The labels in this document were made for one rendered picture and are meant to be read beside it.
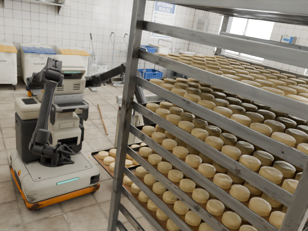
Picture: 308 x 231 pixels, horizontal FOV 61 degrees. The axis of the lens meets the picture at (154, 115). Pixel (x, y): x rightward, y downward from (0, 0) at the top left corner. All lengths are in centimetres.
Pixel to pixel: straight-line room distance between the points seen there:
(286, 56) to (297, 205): 28
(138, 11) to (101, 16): 537
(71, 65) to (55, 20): 399
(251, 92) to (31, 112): 196
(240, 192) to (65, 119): 166
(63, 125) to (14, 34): 386
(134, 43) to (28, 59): 447
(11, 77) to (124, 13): 283
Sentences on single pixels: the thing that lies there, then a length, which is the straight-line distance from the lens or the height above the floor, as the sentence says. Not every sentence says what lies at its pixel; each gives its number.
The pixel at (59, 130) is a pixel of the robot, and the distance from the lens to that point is 218.
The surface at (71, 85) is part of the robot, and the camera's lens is 207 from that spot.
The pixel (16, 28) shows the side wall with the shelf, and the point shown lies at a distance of 583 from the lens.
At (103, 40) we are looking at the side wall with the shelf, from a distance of 631.
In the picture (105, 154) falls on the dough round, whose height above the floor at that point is 97.
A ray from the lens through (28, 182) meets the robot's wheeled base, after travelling 234.
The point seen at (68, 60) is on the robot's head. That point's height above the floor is 124.
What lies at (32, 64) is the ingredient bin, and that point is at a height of 49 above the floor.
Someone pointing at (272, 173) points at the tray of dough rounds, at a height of 133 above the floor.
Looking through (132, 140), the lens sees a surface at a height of 60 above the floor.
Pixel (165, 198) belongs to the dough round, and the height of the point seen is 106.
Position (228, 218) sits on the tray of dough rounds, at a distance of 78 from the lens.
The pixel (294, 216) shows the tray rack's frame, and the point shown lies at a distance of 59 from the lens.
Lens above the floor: 162
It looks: 20 degrees down
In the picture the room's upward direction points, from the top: 9 degrees clockwise
